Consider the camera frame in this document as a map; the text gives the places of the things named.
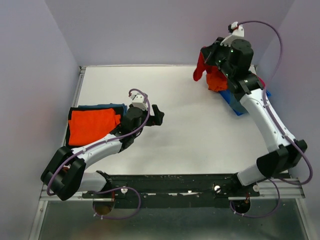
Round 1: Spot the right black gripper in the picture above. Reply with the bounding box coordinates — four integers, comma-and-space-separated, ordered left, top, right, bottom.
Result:
202, 36, 235, 78

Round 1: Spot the red t shirt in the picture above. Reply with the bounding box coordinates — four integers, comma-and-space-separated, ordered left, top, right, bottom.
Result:
193, 46, 213, 82

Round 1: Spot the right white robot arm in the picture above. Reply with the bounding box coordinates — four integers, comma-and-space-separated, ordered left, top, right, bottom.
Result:
199, 37, 308, 196

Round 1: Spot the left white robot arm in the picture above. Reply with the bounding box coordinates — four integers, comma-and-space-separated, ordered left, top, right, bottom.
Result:
40, 104, 165, 201

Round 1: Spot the crumpled orange t shirt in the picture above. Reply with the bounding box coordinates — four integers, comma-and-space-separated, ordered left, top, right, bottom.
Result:
206, 70, 228, 92

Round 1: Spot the magenta t shirt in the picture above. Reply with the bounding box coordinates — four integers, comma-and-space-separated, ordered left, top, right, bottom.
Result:
257, 76, 266, 88

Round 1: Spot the folded black t shirt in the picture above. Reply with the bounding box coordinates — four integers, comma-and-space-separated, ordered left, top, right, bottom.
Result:
65, 106, 125, 150

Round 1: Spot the blue plastic bin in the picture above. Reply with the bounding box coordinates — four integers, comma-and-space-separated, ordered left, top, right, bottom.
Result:
219, 89, 274, 116

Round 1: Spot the grey t shirt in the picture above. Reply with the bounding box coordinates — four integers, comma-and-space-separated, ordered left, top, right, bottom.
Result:
229, 94, 247, 114

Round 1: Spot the folded teal t shirt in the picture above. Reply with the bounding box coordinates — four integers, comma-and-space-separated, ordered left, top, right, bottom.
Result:
78, 103, 128, 116

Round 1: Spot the folded orange t shirt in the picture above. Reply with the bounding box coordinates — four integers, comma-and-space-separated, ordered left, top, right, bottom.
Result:
67, 107, 122, 147

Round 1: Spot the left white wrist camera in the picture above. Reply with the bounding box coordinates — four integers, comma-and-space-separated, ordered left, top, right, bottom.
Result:
130, 92, 148, 111

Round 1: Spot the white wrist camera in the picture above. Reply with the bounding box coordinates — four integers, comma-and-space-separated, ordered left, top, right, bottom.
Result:
220, 21, 245, 46
130, 92, 148, 111

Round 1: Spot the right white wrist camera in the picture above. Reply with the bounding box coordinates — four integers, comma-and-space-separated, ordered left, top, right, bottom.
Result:
220, 21, 245, 46

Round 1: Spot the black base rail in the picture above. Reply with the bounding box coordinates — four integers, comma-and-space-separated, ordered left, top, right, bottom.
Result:
82, 173, 261, 210

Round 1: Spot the aluminium frame rail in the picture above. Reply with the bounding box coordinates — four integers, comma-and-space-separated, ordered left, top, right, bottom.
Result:
38, 178, 306, 202

